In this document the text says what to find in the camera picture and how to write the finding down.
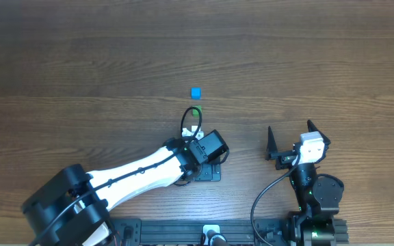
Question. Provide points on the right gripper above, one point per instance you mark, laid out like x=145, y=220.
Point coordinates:
x=286, y=159

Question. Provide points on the green cube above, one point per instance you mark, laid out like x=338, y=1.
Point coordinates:
x=196, y=112

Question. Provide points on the blue cube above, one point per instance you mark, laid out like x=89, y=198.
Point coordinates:
x=196, y=93

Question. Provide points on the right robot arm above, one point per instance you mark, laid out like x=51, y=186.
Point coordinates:
x=327, y=193

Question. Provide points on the white cube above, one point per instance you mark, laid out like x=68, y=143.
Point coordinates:
x=195, y=128

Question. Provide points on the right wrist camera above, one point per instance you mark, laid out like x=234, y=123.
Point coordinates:
x=311, y=147

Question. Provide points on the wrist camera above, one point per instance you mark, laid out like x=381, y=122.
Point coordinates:
x=186, y=132
x=311, y=147

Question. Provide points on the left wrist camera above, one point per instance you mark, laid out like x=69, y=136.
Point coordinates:
x=186, y=132

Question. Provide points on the mounting rail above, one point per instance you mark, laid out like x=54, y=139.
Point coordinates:
x=169, y=232

